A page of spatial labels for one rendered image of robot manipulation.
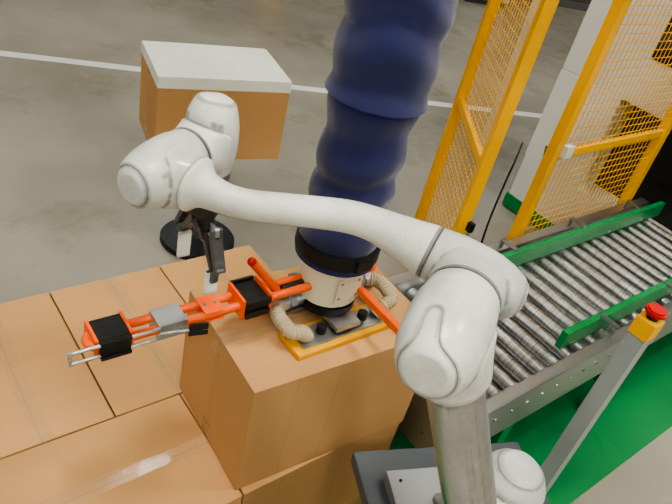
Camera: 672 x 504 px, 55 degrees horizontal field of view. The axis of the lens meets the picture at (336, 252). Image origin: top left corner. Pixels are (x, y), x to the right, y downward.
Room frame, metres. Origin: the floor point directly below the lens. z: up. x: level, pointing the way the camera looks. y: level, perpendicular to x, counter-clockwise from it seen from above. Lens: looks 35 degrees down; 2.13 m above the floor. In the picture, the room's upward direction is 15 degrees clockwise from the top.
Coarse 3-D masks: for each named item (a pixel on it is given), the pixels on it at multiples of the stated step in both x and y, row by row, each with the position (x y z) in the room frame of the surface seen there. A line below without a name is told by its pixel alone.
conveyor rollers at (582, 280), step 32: (640, 224) 3.30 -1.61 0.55; (544, 256) 2.74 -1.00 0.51; (576, 256) 2.82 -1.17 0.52; (608, 256) 2.89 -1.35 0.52; (640, 256) 2.97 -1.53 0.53; (544, 288) 2.42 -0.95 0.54; (576, 288) 2.50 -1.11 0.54; (608, 288) 2.58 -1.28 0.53; (640, 288) 2.66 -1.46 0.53; (512, 320) 2.12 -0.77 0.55; (544, 320) 2.19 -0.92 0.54; (576, 320) 2.27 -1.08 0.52; (512, 352) 1.95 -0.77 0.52; (544, 352) 1.97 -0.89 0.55; (512, 384) 1.74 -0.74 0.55
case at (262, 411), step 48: (192, 336) 1.31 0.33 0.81; (240, 336) 1.22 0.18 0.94; (384, 336) 1.36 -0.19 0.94; (192, 384) 1.28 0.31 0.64; (240, 384) 1.09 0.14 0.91; (288, 384) 1.11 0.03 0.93; (336, 384) 1.21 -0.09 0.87; (384, 384) 1.34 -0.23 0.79; (240, 432) 1.06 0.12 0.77; (288, 432) 1.13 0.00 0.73; (336, 432) 1.25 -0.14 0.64; (240, 480) 1.05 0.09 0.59
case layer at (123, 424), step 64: (256, 256) 2.10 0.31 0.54; (0, 320) 1.42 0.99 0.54; (64, 320) 1.50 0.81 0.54; (0, 384) 1.19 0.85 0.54; (64, 384) 1.24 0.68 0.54; (128, 384) 1.30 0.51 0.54; (0, 448) 0.99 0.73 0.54; (64, 448) 1.04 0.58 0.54; (128, 448) 1.09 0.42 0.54; (192, 448) 1.14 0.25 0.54; (384, 448) 1.44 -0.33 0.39
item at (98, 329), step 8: (120, 312) 1.04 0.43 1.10; (96, 320) 1.00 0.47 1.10; (104, 320) 1.00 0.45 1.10; (112, 320) 1.01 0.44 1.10; (120, 320) 1.01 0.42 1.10; (88, 328) 0.97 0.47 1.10; (96, 328) 0.97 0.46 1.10; (104, 328) 0.98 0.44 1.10; (112, 328) 0.98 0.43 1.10; (120, 328) 0.99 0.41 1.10; (128, 328) 1.00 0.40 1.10; (96, 336) 0.95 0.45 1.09; (104, 336) 0.96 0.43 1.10; (112, 336) 0.96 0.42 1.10; (96, 344) 0.94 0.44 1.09; (96, 352) 0.94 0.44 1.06
